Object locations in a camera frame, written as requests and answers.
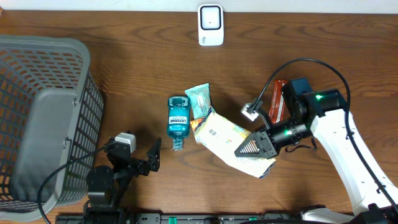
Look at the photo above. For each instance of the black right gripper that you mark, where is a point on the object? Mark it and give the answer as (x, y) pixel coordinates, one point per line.
(266, 142)

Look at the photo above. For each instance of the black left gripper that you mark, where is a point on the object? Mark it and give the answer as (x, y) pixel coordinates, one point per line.
(153, 160)

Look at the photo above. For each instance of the yellow snack bag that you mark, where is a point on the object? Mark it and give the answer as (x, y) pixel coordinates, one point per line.
(222, 138)

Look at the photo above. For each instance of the red orange snack bar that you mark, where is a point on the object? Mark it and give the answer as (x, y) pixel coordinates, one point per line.
(276, 112)

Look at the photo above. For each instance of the small orange snack packet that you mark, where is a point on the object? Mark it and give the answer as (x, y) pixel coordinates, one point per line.
(196, 123)

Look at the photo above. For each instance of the teal mouthwash bottle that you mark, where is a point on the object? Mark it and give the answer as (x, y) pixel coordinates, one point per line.
(178, 121)

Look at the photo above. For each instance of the pale teal snack packet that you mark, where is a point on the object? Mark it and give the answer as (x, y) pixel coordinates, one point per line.
(200, 100)

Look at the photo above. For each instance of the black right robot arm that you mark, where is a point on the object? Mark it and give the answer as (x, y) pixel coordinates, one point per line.
(325, 116)

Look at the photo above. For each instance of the white barcode scanner box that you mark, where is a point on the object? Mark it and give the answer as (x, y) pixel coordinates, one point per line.
(210, 25)

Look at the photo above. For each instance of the grey plastic lattice basket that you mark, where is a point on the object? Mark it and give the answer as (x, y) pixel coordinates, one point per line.
(51, 112)

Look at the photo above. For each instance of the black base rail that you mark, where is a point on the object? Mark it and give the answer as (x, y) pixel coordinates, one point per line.
(155, 218)

